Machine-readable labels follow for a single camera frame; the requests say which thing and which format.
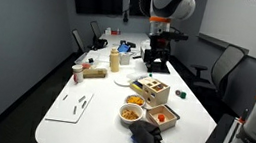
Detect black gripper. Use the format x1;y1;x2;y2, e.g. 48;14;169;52
145;33;175;70

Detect black towel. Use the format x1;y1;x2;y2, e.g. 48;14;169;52
126;118;169;143

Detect black laptop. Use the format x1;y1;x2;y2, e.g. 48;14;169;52
140;47;174;76

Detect wooden shape sorter box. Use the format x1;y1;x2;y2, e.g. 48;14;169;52
127;74;172;110

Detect small white box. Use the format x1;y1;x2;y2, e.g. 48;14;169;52
117;51;134;67

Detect blue tablet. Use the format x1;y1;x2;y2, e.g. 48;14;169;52
117;43;132;55

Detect brown coffee pod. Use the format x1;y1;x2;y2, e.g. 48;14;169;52
174;88;183;97

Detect white round plate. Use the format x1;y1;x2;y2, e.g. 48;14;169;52
113;74;133;89

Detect green coffee pod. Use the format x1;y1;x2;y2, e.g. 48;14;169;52
179;91;188;100

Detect yellow mustard bottle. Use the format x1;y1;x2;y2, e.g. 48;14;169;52
107;46;123;74

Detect small bowl of orange snacks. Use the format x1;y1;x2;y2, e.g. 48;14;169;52
123;92;148;109

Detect red and white box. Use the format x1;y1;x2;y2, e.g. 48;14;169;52
104;26;122;37

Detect orange wooden cube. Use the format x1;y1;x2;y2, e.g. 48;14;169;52
156;113;166;123

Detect black backpack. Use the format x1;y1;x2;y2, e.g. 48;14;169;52
91;35;110;52

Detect white bowl of pretzels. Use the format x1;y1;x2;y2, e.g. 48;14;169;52
117;102;145;127

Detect open wooden tray box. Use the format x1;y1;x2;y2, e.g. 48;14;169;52
143;101;183;134

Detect mesh office chair with armrests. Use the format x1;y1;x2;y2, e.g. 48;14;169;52
187;39;247;98

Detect grey office chair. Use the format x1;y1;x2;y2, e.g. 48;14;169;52
68;27;90;55
87;20;105;41

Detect clear plastic bin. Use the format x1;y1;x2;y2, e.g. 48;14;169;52
74;48;102;69

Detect white jar with red label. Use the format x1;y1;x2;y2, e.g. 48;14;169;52
69;63;86;85

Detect white rectangular mat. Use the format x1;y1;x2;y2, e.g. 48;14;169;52
43;85;95;127

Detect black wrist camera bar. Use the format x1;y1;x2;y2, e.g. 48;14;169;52
161;30;190;44

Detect narrow black wall screen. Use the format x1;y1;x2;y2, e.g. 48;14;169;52
125;0;152;19

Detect white wall board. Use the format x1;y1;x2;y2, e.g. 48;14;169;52
195;0;256;63

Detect aluminium rail with orange clamp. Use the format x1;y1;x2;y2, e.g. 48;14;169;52
212;103;252;143

